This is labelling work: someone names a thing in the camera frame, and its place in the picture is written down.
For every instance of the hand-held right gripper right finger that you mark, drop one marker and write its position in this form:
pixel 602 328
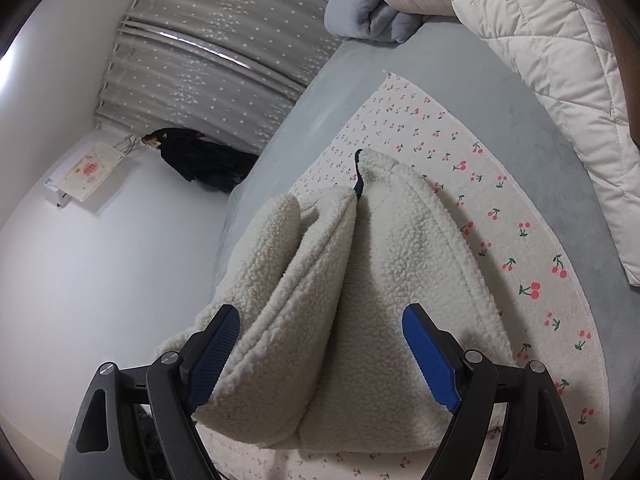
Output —
pixel 430 355

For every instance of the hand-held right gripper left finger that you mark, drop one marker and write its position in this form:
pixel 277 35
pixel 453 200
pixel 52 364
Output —
pixel 215 350

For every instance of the white fleece zip jacket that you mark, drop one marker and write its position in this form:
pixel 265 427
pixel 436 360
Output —
pixel 350 310

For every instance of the cherry print blanket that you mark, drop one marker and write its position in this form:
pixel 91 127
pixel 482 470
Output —
pixel 500 210

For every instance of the black hanging garment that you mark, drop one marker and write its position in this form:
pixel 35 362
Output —
pixel 210 160

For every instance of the grey bed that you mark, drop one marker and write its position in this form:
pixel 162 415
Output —
pixel 450 75

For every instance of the grey star print curtain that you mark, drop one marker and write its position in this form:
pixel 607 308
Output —
pixel 225 35

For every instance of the white quilted jacket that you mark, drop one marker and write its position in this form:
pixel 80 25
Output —
pixel 550 60

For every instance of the grey folded blanket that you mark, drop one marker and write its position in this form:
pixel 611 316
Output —
pixel 360 10

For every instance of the pink wall calendar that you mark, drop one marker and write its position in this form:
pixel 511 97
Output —
pixel 90 170

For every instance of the white wall box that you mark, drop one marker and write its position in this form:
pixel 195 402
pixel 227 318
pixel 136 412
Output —
pixel 52 187

